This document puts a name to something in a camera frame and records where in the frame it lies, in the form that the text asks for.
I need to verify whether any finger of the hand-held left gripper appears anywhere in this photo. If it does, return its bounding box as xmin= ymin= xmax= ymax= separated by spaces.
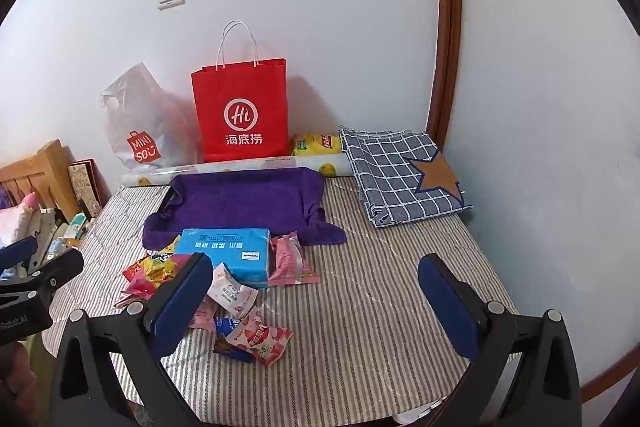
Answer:
xmin=0 ymin=235 xmax=39 ymax=277
xmin=0 ymin=248 xmax=85 ymax=309

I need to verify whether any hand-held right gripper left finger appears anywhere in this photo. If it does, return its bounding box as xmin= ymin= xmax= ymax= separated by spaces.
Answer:
xmin=50 ymin=252 xmax=216 ymax=427

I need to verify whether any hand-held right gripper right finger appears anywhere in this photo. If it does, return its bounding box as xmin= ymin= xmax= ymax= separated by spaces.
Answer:
xmin=417 ymin=253 xmax=583 ymax=427

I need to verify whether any yellow red snack packet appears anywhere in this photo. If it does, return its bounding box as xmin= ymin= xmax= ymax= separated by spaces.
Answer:
xmin=131 ymin=252 xmax=193 ymax=293

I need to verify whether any small blue snack packet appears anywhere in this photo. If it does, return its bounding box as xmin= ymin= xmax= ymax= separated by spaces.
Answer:
xmin=214 ymin=316 xmax=241 ymax=337

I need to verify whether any small white snack packet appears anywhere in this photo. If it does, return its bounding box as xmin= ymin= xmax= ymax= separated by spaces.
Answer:
xmin=207 ymin=263 xmax=259 ymax=319

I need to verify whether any pink peach snack packet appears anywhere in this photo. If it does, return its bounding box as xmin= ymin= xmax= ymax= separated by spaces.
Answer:
xmin=223 ymin=314 xmax=294 ymax=368

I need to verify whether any large pink snack packet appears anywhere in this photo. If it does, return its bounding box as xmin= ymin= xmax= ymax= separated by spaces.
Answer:
xmin=268 ymin=231 xmax=321 ymax=288

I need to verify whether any person's left hand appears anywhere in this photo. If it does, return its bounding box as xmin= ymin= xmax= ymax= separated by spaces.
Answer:
xmin=0 ymin=342 xmax=41 ymax=427

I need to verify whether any small pink snack packet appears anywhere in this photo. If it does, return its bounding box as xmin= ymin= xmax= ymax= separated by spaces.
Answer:
xmin=189 ymin=299 xmax=217 ymax=333

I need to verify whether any pink plush toy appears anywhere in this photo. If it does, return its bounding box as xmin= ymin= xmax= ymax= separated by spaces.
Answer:
xmin=0 ymin=192 xmax=41 ymax=248

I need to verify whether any flat pink red snack packet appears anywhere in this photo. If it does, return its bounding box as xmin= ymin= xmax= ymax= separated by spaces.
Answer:
xmin=121 ymin=279 xmax=160 ymax=303

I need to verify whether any yellow orange snack packet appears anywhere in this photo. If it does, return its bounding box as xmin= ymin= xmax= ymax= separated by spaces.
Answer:
xmin=122 ymin=263 xmax=153 ymax=284

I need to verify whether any dark brown snack packet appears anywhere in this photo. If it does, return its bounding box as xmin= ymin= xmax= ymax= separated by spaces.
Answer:
xmin=212 ymin=336 xmax=256 ymax=364

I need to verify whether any striped bed mattress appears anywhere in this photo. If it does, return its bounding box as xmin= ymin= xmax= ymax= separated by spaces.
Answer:
xmin=30 ymin=177 xmax=521 ymax=427

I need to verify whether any blue tissue pack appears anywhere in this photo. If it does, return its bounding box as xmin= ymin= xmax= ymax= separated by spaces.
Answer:
xmin=175 ymin=228 xmax=272 ymax=290

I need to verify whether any patterned book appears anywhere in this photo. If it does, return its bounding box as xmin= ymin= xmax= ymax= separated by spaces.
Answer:
xmin=68 ymin=158 xmax=103 ymax=218

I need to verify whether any wooden headboard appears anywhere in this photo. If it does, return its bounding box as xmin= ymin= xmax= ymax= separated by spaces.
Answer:
xmin=0 ymin=139 xmax=81 ymax=223

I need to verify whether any purple towel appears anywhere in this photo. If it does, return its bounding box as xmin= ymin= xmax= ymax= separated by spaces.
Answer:
xmin=142 ymin=168 xmax=347 ymax=252

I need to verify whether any fruit-print paper roll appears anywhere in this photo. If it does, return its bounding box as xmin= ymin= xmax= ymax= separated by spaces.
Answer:
xmin=121 ymin=152 xmax=357 ymax=186

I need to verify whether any blue checked cloth with star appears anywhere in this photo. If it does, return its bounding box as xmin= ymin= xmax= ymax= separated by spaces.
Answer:
xmin=339 ymin=125 xmax=473 ymax=229

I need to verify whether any white plastic shopping bag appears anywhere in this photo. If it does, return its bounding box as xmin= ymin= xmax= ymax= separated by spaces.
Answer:
xmin=97 ymin=62 xmax=203 ymax=172

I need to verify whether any yellow chips bag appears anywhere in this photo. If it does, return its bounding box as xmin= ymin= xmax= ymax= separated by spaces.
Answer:
xmin=291 ymin=133 xmax=343 ymax=156

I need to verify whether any red paper bag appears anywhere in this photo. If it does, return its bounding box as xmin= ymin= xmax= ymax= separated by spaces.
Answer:
xmin=191 ymin=21 xmax=293 ymax=164

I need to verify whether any brown wooden door frame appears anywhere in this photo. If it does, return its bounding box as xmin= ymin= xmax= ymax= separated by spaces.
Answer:
xmin=426 ymin=0 xmax=463 ymax=148

